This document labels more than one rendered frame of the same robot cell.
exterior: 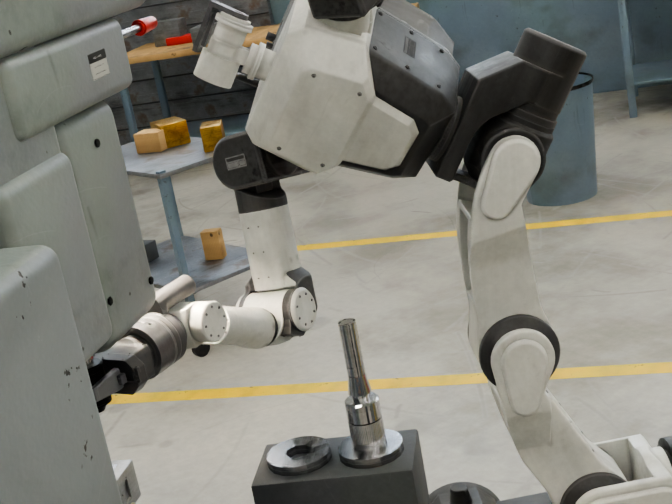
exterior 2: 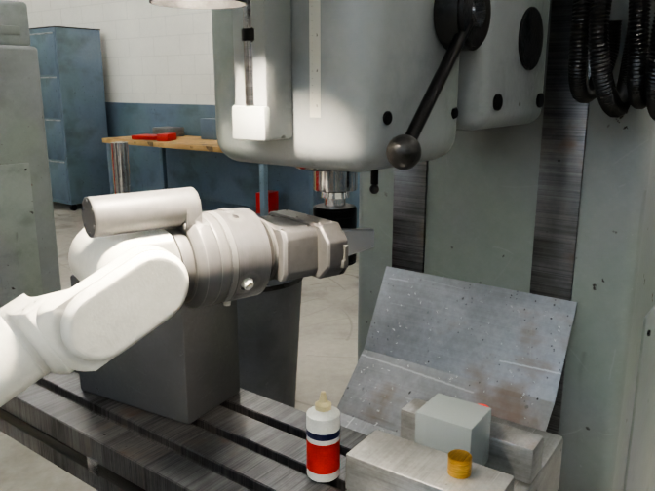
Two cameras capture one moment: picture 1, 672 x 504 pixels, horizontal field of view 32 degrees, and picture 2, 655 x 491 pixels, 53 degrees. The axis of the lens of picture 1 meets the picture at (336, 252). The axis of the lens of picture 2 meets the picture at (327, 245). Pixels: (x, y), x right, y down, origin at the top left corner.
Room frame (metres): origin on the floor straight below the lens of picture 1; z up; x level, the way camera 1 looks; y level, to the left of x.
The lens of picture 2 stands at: (2.26, 0.61, 1.39)
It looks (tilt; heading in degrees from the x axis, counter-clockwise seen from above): 14 degrees down; 200
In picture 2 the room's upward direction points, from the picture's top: straight up
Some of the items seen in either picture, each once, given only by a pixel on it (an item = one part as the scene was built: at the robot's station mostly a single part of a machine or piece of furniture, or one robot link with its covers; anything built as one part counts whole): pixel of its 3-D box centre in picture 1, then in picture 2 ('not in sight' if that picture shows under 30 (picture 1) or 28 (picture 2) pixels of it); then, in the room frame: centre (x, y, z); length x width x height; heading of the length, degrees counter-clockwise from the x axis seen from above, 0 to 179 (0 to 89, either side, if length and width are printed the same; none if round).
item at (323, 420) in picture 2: not in sight; (323, 433); (1.59, 0.37, 0.98); 0.04 x 0.04 x 0.11
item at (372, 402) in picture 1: (361, 401); not in sight; (1.46, 0.00, 1.19); 0.05 x 0.05 x 0.01
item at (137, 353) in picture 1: (130, 360); (263, 250); (1.68, 0.33, 1.23); 0.13 x 0.12 x 0.10; 58
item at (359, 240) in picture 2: not in sight; (352, 242); (1.62, 0.41, 1.23); 0.06 x 0.02 x 0.03; 148
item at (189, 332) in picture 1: (177, 320); (150, 250); (1.77, 0.27, 1.24); 0.11 x 0.11 x 0.11; 58
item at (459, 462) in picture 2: not in sight; (459, 464); (1.71, 0.54, 1.05); 0.02 x 0.02 x 0.02
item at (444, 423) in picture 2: not in sight; (452, 436); (1.65, 0.53, 1.04); 0.06 x 0.05 x 0.06; 75
